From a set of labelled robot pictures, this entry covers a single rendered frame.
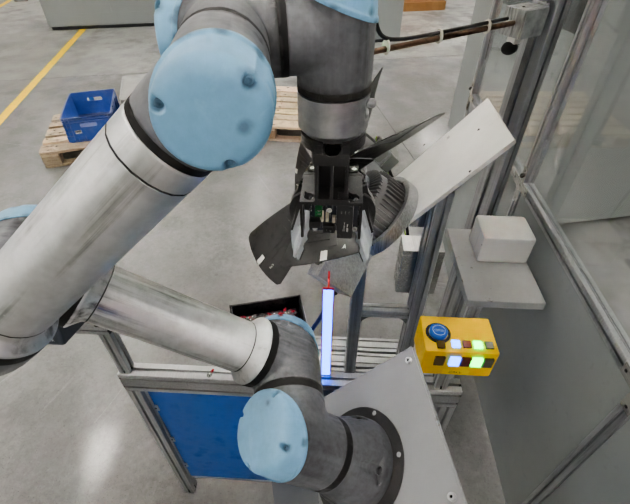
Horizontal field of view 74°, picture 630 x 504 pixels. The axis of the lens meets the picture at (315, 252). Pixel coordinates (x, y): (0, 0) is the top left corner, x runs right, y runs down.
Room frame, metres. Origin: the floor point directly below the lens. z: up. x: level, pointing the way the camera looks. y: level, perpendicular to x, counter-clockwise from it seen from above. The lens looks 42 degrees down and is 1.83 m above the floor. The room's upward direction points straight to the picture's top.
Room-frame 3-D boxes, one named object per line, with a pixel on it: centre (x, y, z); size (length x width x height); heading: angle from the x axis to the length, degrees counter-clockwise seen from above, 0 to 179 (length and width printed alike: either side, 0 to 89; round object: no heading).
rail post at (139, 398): (0.62, 0.50, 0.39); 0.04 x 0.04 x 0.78; 87
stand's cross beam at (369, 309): (1.07, -0.28, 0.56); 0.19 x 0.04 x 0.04; 87
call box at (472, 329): (0.57, -0.32, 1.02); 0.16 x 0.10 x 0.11; 87
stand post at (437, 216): (1.07, -0.39, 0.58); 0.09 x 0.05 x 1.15; 177
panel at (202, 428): (0.60, 0.07, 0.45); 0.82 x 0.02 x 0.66; 87
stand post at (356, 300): (1.08, -0.16, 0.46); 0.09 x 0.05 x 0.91; 177
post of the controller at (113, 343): (0.62, 0.50, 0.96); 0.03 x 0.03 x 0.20; 87
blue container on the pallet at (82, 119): (3.61, 2.00, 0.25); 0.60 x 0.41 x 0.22; 17
